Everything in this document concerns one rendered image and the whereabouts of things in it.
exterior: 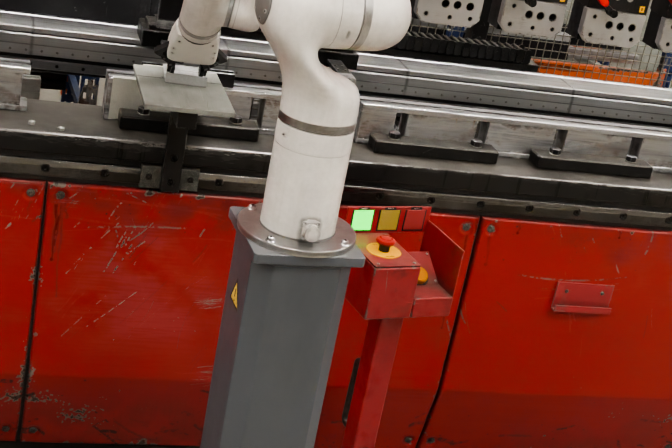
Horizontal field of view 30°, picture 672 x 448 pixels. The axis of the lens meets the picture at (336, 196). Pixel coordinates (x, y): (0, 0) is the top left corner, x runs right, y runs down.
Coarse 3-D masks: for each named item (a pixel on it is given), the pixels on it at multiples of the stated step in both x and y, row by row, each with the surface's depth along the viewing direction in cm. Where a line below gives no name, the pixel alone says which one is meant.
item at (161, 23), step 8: (160, 0) 263; (168, 0) 264; (176, 0) 264; (160, 8) 264; (168, 8) 264; (176, 8) 265; (160, 16) 265; (168, 16) 265; (176, 16) 265; (160, 24) 266; (168, 24) 267
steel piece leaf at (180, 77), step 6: (168, 72) 265; (174, 72) 266; (180, 72) 266; (186, 72) 267; (192, 72) 268; (168, 78) 258; (174, 78) 258; (180, 78) 259; (186, 78) 259; (192, 78) 259; (198, 78) 259; (204, 78) 259; (180, 84) 259; (186, 84) 259; (192, 84) 260; (198, 84) 260; (204, 84) 260
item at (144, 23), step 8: (152, 16) 293; (144, 24) 289; (152, 24) 286; (144, 32) 285; (152, 32) 285; (160, 32) 286; (168, 32) 287; (144, 40) 286; (152, 40) 286; (160, 40) 287
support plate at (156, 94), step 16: (144, 80) 257; (160, 80) 259; (208, 80) 265; (144, 96) 247; (160, 96) 249; (176, 96) 251; (192, 96) 253; (208, 96) 255; (224, 96) 257; (192, 112) 246; (208, 112) 247; (224, 112) 248
